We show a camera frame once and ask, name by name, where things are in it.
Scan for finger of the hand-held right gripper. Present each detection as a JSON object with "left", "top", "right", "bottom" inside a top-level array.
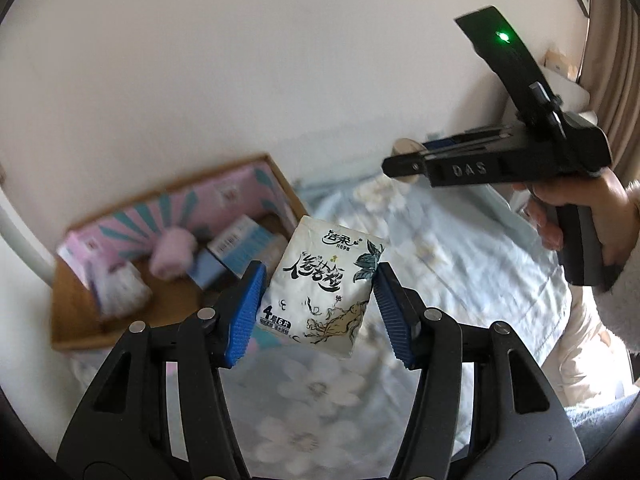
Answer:
[
  {"left": 382, "top": 154, "right": 432, "bottom": 179},
  {"left": 424, "top": 127, "right": 513, "bottom": 154}
]

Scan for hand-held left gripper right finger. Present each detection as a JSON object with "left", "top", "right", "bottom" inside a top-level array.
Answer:
[{"left": 372, "top": 262, "right": 586, "bottom": 480}]

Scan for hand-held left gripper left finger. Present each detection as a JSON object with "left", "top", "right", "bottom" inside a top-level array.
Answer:
[{"left": 56, "top": 260, "right": 267, "bottom": 480}]

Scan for small blue box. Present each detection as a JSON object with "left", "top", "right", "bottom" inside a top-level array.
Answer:
[{"left": 187, "top": 250, "right": 226, "bottom": 288}]

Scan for blue white card package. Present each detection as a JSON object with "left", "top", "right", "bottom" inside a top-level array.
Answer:
[{"left": 207, "top": 214, "right": 273, "bottom": 273}]

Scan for pink teal cardboard box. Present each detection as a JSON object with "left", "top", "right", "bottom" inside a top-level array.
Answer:
[{"left": 50, "top": 154, "right": 311, "bottom": 351}]

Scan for white ink-print tissue pack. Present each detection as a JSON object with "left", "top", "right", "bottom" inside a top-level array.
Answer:
[{"left": 255, "top": 215, "right": 390, "bottom": 359}]

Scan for pink towel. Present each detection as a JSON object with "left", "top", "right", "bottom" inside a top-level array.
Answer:
[{"left": 150, "top": 227, "right": 197, "bottom": 278}]

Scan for white crinkled packet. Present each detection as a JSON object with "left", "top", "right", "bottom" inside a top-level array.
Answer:
[{"left": 90, "top": 260, "right": 153, "bottom": 318}]

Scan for person's right forearm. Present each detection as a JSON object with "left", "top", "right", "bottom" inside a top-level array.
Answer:
[{"left": 592, "top": 180, "right": 640, "bottom": 376}]

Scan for person's right hand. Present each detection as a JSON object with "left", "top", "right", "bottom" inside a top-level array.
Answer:
[{"left": 512, "top": 167, "right": 629, "bottom": 267}]

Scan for grey cushion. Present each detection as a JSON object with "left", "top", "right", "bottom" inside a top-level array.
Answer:
[{"left": 545, "top": 72, "right": 592, "bottom": 112}]

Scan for floral bed sheet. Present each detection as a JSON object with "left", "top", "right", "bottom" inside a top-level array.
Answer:
[{"left": 70, "top": 170, "right": 571, "bottom": 480}]

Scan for beige curtain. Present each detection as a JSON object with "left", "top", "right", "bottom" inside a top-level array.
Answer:
[{"left": 575, "top": 0, "right": 640, "bottom": 181}]

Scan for pale pink quilt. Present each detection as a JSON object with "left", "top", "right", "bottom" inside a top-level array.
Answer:
[{"left": 562, "top": 285, "right": 631, "bottom": 411}]

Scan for grey fleece garment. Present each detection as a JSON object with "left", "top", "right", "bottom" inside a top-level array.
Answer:
[{"left": 570, "top": 395, "right": 640, "bottom": 461}]

